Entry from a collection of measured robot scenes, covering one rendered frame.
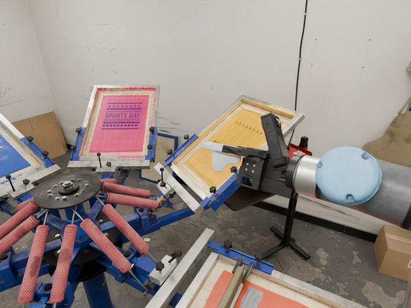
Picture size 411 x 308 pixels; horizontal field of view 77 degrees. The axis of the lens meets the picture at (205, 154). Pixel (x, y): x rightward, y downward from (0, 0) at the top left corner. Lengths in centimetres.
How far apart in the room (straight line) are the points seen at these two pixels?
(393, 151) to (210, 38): 204
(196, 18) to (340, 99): 165
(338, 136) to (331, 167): 241
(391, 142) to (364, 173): 238
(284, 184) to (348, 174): 19
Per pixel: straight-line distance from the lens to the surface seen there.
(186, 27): 308
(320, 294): 135
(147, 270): 129
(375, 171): 36
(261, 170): 53
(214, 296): 130
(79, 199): 134
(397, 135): 274
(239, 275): 124
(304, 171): 50
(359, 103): 268
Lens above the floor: 202
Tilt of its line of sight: 26 degrees down
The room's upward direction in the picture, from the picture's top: straight up
